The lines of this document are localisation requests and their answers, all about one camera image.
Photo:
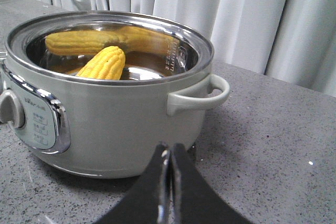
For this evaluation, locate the pale green electric cooking pot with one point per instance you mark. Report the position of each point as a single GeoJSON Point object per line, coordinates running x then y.
{"type": "Point", "coordinates": [106, 128]}

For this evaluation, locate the grey white curtain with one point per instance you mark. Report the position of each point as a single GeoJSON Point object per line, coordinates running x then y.
{"type": "Point", "coordinates": [290, 40]}

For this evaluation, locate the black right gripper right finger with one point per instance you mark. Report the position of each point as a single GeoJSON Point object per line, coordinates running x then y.
{"type": "Point", "coordinates": [193, 199]}

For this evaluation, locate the yellow corn cob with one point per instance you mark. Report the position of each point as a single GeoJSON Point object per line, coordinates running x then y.
{"type": "Point", "coordinates": [107, 64]}

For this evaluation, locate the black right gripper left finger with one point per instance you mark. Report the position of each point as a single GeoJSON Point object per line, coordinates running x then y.
{"type": "Point", "coordinates": [148, 200]}

